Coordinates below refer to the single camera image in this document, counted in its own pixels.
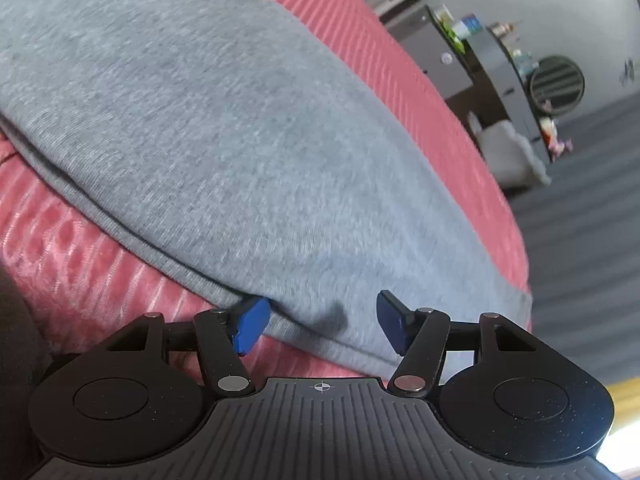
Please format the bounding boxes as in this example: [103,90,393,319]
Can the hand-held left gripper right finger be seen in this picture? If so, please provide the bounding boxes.
[376,289,543,398]

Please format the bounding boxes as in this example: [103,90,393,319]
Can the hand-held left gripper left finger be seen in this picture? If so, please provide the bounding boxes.
[92,296,273,396]

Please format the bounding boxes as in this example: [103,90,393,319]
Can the grey pants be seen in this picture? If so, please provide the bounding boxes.
[0,0,533,378]

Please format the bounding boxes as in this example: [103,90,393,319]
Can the white fluffy chair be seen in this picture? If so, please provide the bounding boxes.
[467,112,552,190]

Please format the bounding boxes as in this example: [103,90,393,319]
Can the pink ribbed blanket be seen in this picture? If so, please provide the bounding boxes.
[0,0,532,391]

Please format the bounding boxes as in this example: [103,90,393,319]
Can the grey vanity desk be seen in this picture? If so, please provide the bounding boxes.
[462,25,557,163]

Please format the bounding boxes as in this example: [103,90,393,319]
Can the grey cabinet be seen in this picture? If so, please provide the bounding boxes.
[387,5,476,103]

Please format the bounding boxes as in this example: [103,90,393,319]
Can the round black-framed mirror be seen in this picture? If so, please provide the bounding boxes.
[529,55,586,114]

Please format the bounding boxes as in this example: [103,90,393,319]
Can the green item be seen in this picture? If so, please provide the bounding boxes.
[440,10,466,53]

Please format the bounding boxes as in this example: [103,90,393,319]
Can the blue and white box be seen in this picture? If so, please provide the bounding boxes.
[452,15,483,39]

